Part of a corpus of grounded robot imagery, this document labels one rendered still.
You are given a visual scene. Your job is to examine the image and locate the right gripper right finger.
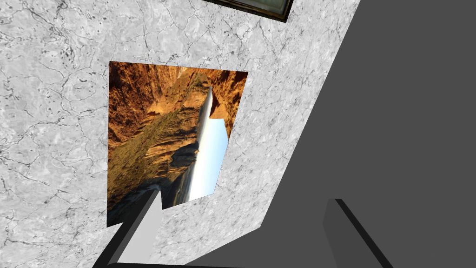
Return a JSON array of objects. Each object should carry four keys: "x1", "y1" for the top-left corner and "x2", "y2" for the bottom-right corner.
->
[{"x1": 322, "y1": 198, "x2": 394, "y2": 268}]

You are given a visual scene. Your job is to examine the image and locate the canyon landscape wall picture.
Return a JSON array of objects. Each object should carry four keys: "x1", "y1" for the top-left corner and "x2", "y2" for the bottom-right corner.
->
[{"x1": 106, "y1": 60, "x2": 249, "y2": 228}]

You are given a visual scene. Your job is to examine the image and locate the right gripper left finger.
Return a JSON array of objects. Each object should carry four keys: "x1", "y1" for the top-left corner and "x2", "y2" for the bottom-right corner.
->
[{"x1": 92, "y1": 189, "x2": 163, "y2": 268}]

